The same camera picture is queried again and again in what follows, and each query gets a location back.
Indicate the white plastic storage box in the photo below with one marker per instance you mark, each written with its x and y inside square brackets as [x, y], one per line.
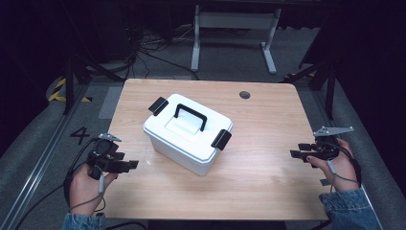
[178, 155]

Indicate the white lidded storage box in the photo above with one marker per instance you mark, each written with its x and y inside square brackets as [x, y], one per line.
[188, 126]

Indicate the dark round table grommet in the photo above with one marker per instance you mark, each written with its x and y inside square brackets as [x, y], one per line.
[244, 95]

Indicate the white metal table frame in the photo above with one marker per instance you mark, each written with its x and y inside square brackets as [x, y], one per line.
[234, 20]

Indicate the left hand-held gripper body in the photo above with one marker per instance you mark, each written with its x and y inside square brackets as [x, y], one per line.
[103, 153]

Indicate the person's left hand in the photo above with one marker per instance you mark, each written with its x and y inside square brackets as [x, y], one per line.
[83, 191]

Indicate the yellow black floor tape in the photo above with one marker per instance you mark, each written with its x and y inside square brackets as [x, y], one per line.
[59, 92]

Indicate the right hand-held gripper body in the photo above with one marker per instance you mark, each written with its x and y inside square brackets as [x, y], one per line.
[325, 145]

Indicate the person's right hand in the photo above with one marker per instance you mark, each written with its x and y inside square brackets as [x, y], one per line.
[343, 172]

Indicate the black tripod stand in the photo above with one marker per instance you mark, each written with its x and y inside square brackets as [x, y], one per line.
[72, 83]
[328, 83]

